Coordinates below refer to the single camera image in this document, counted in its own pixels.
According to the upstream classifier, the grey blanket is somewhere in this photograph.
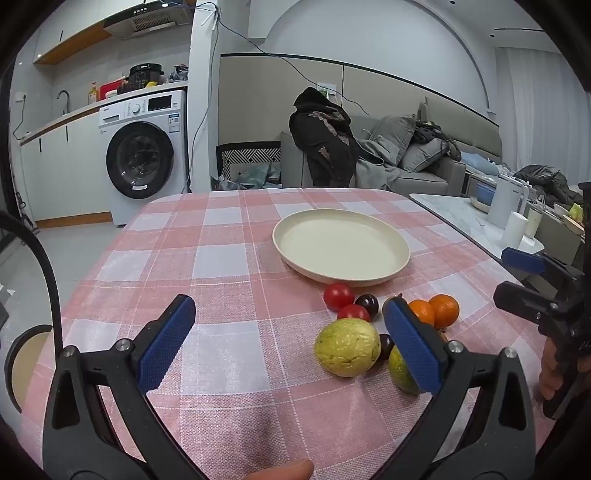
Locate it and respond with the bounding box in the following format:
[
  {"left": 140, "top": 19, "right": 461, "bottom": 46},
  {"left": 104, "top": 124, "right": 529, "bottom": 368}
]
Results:
[{"left": 353, "top": 138, "right": 402, "bottom": 192}]

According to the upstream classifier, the black white patterned basket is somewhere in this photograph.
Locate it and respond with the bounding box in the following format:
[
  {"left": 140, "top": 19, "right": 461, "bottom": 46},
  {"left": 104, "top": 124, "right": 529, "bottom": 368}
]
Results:
[{"left": 216, "top": 142, "right": 282, "bottom": 190}]

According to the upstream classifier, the white kettle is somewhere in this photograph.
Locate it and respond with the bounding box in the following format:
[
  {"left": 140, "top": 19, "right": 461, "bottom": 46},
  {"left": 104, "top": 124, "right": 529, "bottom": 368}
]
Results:
[{"left": 488, "top": 175, "right": 532, "bottom": 229}]

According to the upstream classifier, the dark clothes pile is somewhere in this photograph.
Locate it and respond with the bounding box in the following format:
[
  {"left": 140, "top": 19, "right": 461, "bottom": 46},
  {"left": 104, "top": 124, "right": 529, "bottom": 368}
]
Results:
[{"left": 413, "top": 121, "right": 462, "bottom": 160}]

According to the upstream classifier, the white cup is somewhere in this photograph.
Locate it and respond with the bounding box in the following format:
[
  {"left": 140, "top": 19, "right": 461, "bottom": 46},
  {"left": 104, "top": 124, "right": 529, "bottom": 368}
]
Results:
[{"left": 502, "top": 211, "right": 528, "bottom": 247}]

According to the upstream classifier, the grey sofa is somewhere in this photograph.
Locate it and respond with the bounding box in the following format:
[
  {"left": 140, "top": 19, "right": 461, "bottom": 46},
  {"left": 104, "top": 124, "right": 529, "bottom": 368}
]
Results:
[{"left": 281, "top": 99, "right": 504, "bottom": 197}]

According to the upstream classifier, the pink checkered tablecloth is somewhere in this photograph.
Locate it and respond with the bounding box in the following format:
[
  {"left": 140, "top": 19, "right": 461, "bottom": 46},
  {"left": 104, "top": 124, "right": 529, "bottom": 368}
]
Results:
[{"left": 18, "top": 188, "right": 559, "bottom": 480}]

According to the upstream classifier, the silver range hood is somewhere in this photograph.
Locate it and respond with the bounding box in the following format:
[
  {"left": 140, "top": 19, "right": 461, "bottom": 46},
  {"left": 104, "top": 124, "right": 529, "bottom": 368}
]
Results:
[{"left": 104, "top": 2, "right": 195, "bottom": 41}]

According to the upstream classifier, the small green yellow fruit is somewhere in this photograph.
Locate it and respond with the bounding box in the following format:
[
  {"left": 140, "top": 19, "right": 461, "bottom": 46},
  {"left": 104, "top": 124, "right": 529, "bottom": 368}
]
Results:
[{"left": 388, "top": 345, "right": 422, "bottom": 396}]

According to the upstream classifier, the red tomato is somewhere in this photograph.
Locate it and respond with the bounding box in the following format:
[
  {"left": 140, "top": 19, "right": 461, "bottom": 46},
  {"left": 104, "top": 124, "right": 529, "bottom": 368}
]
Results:
[
  {"left": 323, "top": 283, "right": 355, "bottom": 311},
  {"left": 337, "top": 304, "right": 372, "bottom": 324}
]

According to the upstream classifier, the white wall cabinet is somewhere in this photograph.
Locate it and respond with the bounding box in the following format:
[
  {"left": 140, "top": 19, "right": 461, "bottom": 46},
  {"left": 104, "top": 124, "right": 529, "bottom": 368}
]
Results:
[{"left": 33, "top": 9, "right": 114, "bottom": 65}]

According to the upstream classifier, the person's left hand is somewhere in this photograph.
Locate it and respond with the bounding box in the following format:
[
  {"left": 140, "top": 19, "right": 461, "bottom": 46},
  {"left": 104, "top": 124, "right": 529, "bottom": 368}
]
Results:
[{"left": 245, "top": 459, "right": 315, "bottom": 480}]

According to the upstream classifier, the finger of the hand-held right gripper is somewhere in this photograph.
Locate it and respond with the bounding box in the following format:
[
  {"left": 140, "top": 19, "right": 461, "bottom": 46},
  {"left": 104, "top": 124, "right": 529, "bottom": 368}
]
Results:
[
  {"left": 501, "top": 247, "right": 585, "bottom": 297},
  {"left": 493, "top": 281, "right": 571, "bottom": 324}
]

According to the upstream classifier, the person's right hand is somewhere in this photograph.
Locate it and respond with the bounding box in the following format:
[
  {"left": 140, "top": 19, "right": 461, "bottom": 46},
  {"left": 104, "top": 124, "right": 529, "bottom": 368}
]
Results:
[{"left": 538, "top": 339, "right": 561, "bottom": 400}]

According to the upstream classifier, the black pressure cooker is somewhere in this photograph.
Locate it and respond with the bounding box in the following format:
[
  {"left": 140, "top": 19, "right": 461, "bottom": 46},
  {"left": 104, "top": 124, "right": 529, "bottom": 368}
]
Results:
[{"left": 129, "top": 64, "right": 164, "bottom": 89}]

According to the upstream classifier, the white marble coffee table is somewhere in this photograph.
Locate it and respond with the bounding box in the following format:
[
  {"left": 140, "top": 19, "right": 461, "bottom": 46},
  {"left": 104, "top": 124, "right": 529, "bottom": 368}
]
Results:
[{"left": 410, "top": 193, "right": 546, "bottom": 268}]

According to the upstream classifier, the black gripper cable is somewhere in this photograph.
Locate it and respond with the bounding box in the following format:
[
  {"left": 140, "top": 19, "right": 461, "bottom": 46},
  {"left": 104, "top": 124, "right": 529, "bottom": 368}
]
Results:
[{"left": 0, "top": 212, "right": 64, "bottom": 349}]

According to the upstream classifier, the dark green jacket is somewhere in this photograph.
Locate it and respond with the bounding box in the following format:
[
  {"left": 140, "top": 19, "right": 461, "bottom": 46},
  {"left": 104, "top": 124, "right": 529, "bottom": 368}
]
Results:
[{"left": 515, "top": 165, "right": 583, "bottom": 206}]

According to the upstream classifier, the orange mandarin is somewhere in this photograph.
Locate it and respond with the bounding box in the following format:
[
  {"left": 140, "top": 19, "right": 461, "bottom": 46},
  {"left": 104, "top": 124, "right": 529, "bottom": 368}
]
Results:
[
  {"left": 428, "top": 294, "right": 461, "bottom": 329},
  {"left": 408, "top": 299, "right": 436, "bottom": 328}
]

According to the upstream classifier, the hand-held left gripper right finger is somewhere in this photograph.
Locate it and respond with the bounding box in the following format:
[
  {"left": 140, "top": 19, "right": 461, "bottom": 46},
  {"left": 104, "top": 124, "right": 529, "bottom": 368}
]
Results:
[{"left": 382, "top": 296, "right": 537, "bottom": 480}]

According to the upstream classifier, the large grey pillow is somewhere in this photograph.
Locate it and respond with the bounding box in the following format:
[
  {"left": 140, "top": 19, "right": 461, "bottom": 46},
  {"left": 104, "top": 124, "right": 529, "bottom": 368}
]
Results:
[{"left": 369, "top": 114, "right": 417, "bottom": 164}]

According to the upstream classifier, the cream round plate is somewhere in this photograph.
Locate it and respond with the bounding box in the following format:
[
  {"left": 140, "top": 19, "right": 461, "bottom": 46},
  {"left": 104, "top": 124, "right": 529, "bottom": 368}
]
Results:
[{"left": 272, "top": 209, "right": 411, "bottom": 285}]

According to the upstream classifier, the white kitchen counter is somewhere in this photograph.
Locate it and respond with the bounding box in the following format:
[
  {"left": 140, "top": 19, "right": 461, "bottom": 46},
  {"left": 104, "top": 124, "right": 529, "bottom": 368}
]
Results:
[{"left": 21, "top": 80, "right": 190, "bottom": 146}]

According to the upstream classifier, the black jacket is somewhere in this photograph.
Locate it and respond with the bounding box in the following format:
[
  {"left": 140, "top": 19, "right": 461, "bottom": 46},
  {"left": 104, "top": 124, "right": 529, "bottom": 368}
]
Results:
[{"left": 289, "top": 87, "right": 358, "bottom": 188}]

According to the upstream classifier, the black wall cable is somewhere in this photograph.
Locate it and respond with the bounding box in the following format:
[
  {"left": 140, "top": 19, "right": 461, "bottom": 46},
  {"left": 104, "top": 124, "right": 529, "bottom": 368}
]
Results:
[{"left": 215, "top": 11, "right": 372, "bottom": 118}]

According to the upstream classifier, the blue bowl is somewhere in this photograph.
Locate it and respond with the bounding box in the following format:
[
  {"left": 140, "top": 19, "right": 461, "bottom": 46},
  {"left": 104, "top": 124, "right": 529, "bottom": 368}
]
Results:
[{"left": 471, "top": 182, "right": 497, "bottom": 210}]

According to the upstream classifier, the large yellow green guava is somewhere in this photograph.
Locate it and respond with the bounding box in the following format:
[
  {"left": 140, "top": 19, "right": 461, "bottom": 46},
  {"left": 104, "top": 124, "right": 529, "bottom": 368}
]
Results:
[{"left": 314, "top": 318, "right": 382, "bottom": 378}]

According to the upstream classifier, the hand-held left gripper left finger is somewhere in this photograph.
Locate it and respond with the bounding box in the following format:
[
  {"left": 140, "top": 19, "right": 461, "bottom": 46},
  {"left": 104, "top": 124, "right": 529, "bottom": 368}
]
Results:
[{"left": 42, "top": 294, "right": 204, "bottom": 480}]

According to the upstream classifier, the round black rimmed bin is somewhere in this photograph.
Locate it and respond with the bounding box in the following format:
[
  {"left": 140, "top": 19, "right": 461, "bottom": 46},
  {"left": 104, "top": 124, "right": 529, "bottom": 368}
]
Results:
[{"left": 4, "top": 324, "right": 54, "bottom": 414}]

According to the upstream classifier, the white washing machine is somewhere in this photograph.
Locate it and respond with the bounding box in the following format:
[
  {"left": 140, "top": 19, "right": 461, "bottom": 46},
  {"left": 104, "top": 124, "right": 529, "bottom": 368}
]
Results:
[{"left": 98, "top": 90, "right": 189, "bottom": 227}]

